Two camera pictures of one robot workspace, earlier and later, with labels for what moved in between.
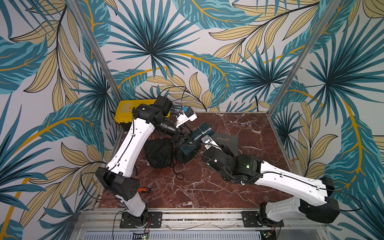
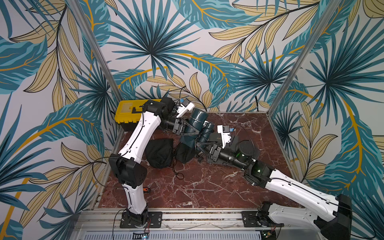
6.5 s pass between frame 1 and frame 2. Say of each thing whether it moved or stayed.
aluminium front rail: stayed
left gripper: moved
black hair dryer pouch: stayed
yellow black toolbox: stayed
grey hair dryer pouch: stayed
